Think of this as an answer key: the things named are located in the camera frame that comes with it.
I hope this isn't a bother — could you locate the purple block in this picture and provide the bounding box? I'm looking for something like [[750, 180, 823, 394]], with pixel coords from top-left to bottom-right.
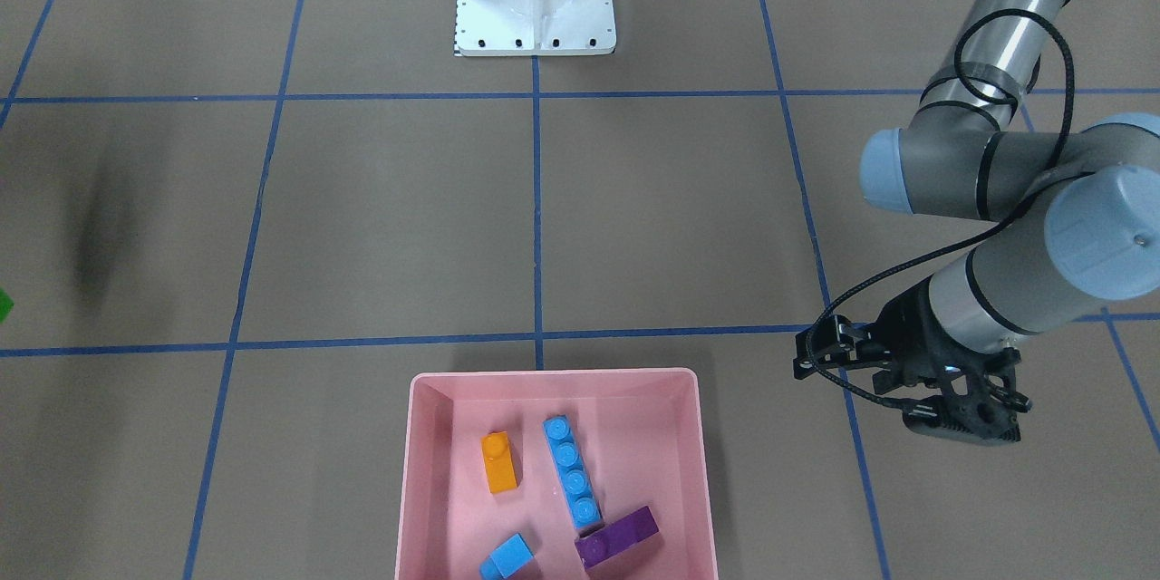
[[575, 506, 659, 571]]

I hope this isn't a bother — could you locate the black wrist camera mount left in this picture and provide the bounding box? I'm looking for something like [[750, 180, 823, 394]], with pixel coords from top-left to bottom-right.
[[902, 360, 1031, 447]]

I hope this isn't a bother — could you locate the long blue block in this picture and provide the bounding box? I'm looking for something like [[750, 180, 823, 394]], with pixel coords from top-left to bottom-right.
[[543, 414, 604, 532]]

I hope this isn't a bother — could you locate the orange block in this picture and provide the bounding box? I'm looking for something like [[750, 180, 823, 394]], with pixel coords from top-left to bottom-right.
[[480, 432, 519, 495]]

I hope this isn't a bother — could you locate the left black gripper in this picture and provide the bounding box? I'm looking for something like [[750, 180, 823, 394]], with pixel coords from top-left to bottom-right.
[[793, 273, 1025, 397]]

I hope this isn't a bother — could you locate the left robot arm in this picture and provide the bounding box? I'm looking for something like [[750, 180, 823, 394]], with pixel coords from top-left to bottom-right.
[[793, 0, 1157, 405]]

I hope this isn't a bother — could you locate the small blue block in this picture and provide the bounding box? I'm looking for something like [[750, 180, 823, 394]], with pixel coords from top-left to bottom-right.
[[478, 532, 535, 579]]

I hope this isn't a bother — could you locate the pink plastic box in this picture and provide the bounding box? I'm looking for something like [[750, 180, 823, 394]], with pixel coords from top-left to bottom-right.
[[394, 368, 720, 579]]

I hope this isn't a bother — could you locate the green block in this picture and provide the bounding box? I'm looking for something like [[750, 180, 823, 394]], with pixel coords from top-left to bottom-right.
[[0, 288, 15, 324]]

